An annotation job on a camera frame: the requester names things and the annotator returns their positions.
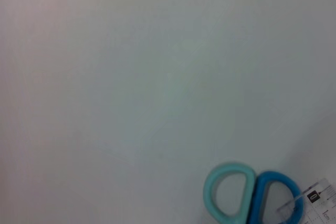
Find blue scissors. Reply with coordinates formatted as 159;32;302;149
202;161;307;224

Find transparent plastic ruler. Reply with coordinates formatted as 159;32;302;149
276;177;336;224

